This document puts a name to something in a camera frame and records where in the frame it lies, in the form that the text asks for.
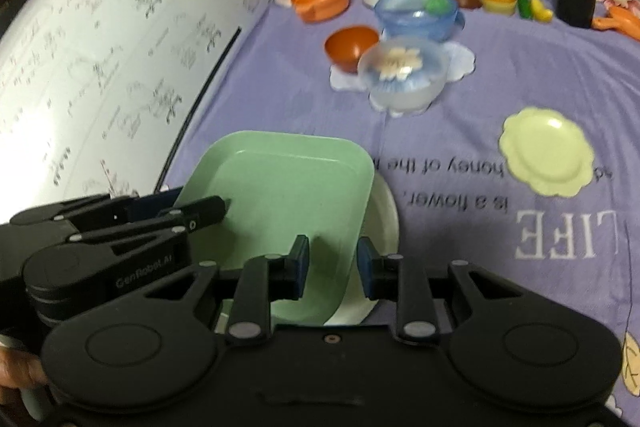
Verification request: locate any orange toy pan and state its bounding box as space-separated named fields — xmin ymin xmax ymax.
xmin=592 ymin=4 xmax=640 ymax=40

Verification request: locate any yellow toy banana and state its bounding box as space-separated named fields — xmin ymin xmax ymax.
xmin=530 ymin=0 xmax=555 ymax=22

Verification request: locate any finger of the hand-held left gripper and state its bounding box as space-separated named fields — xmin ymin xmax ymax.
xmin=9 ymin=187 xmax=183 ymax=229
xmin=70 ymin=195 xmax=232 ymax=245

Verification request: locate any blue plastic bowl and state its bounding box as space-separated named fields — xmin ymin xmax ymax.
xmin=374 ymin=0 xmax=466 ymax=42

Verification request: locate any yellow scalloped plate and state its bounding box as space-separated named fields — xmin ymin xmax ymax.
xmin=498 ymin=107 xmax=597 ymax=198

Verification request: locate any large white printed paper sheet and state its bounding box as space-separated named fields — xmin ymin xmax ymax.
xmin=0 ymin=0 xmax=286 ymax=228

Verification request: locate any person's left hand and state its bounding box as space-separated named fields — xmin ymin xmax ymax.
xmin=0 ymin=347 xmax=49 ymax=390

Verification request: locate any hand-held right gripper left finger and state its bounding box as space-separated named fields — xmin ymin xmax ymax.
xmin=142 ymin=234 xmax=311 ymax=348

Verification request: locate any green square plate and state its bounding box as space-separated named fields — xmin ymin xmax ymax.
xmin=172 ymin=131 xmax=376 ymax=325

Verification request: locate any white round plate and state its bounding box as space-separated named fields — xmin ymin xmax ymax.
xmin=220 ymin=172 xmax=401 ymax=327

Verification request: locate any orange plastic bowl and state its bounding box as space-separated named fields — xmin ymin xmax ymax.
xmin=324 ymin=26 xmax=381 ymax=72

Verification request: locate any clear plastic bowl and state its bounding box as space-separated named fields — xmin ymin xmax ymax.
xmin=357 ymin=38 xmax=449 ymax=108

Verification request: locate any purple floral printed blanket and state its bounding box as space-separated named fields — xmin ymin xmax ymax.
xmin=155 ymin=0 xmax=640 ymax=427

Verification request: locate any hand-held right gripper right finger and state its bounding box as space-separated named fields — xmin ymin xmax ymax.
xmin=357 ymin=236 xmax=546 ymax=348

